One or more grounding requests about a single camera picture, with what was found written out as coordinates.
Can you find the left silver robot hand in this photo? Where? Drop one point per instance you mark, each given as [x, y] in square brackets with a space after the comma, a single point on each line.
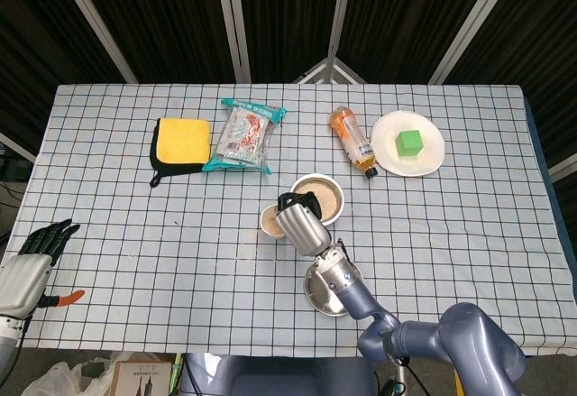
[20, 283]

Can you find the silver metal stand foot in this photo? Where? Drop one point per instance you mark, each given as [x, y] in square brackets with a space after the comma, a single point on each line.
[313, 73]

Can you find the brown cardboard box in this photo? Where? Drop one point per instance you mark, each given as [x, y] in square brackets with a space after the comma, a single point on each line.
[140, 382]

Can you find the steel bowl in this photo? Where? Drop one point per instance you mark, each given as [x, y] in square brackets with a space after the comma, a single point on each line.
[341, 206]

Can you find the clear plastic bag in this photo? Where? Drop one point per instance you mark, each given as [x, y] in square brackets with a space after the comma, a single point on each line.
[67, 378]

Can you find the white checked tablecloth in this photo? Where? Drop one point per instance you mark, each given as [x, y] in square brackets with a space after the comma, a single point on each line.
[135, 233]

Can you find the blue-grey robot torso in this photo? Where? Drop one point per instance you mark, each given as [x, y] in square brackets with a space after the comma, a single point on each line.
[270, 375]

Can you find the white paper plate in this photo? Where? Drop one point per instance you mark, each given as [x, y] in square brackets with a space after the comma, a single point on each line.
[383, 143]

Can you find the green cube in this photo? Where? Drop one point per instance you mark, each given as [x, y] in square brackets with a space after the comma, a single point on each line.
[410, 143]

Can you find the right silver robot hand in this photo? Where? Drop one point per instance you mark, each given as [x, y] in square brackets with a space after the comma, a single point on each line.
[304, 229]

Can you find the yellow and black cloth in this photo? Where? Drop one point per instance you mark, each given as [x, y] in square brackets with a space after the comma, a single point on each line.
[182, 139]

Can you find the round steel plate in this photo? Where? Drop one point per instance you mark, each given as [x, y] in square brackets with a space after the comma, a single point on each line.
[320, 299]

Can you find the orange drink bottle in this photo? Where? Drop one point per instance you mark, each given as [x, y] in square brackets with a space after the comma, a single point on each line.
[354, 136]

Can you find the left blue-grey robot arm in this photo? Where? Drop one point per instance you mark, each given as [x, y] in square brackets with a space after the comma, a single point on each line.
[6, 351]

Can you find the dark folding screen white frame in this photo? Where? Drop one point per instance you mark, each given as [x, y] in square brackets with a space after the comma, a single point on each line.
[288, 17]

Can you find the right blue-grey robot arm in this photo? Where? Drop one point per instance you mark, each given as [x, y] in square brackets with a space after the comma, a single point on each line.
[356, 297]

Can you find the clear snack packet teal ends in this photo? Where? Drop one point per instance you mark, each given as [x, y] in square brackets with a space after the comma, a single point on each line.
[243, 134]

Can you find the white paper cup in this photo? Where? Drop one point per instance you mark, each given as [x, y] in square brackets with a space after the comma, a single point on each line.
[268, 225]

